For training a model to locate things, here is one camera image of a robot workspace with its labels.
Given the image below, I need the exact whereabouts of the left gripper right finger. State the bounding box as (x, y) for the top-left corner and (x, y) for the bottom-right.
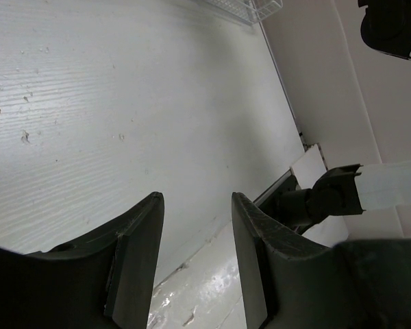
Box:
(232, 193), (411, 328)

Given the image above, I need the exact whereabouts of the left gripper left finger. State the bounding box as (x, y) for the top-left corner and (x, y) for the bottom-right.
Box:
(0, 192), (164, 328)

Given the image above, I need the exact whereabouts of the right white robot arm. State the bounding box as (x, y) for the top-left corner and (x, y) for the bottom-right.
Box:
(264, 1), (411, 236)

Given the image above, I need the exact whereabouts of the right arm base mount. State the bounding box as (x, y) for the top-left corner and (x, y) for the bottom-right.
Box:
(254, 170), (316, 234)

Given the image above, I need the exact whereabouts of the white wire rack organizer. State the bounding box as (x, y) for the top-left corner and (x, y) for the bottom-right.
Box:
(205, 0), (283, 25)

